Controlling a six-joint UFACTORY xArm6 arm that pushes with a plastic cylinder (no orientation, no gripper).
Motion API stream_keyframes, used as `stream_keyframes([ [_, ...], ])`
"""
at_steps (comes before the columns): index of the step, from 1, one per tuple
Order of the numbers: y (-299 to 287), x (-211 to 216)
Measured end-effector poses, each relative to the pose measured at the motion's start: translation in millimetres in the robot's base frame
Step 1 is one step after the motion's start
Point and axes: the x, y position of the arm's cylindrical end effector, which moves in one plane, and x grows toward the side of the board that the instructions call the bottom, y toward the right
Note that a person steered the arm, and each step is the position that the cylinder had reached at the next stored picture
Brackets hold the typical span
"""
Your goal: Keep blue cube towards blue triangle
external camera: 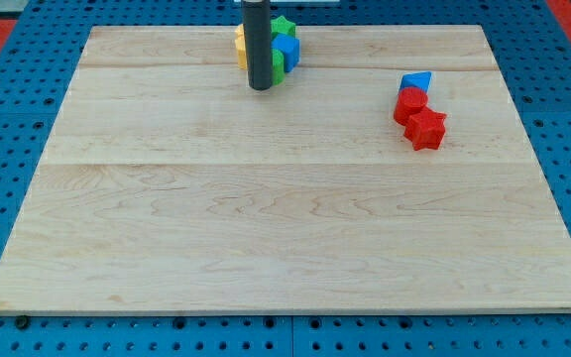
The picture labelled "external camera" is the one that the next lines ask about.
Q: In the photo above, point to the blue cube block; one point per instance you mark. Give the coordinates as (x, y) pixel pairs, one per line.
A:
(290, 48)

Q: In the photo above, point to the blue triangle block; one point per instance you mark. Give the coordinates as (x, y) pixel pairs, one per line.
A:
(419, 80)

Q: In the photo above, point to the green cylinder block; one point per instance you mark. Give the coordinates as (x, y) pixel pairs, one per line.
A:
(278, 67)

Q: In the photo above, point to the wooden board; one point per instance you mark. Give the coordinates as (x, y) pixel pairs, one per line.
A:
(169, 187)

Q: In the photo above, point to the yellow block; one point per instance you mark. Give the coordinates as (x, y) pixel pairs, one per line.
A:
(240, 46)

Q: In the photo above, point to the red cylinder block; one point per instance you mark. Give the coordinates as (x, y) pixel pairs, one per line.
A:
(411, 100)

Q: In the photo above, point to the red star block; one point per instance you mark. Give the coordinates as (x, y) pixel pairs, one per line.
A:
(425, 129)

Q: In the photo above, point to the green star block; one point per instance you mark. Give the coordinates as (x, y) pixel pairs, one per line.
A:
(283, 26)

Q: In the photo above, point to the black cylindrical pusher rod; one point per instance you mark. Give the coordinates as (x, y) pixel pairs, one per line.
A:
(258, 38)

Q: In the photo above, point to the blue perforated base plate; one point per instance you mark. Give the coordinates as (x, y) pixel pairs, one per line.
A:
(38, 62)

